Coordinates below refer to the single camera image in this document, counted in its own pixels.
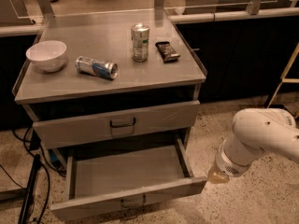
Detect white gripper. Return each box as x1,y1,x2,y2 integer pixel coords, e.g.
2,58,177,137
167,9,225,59
207,145,249,184

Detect grey drawer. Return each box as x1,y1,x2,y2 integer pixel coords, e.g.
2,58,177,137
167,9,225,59
34,101,200,149
50,135,206,220

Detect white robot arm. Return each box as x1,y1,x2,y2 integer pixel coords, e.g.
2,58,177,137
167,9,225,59
207,108,299,184

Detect grey top drawer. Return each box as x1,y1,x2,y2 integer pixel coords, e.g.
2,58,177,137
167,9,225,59
34,101,200,149

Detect grey metal drawer cabinet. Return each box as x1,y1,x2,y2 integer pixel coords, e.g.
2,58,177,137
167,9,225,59
11,8,208,222

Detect dark chocolate bar wrapper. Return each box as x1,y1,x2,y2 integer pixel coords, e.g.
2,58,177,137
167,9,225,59
155,41,180,63

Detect blue silver can lying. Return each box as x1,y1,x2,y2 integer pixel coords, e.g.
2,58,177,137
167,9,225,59
75,56,119,80

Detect silver green upright can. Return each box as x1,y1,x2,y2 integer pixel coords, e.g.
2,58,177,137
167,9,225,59
131,23,150,62

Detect black bar on floor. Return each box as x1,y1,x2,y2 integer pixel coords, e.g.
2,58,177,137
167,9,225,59
18,154,41,224

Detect white bowl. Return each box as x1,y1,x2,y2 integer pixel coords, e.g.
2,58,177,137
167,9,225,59
26,40,67,72

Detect yellow wheeled cart frame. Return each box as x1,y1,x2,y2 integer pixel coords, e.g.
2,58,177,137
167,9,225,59
264,42,299,108

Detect white horizontal rail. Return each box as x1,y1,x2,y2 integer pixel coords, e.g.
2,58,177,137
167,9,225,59
168,7,299,24

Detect black floor cables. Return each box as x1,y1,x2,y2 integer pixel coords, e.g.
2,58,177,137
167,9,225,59
0,126,66,224

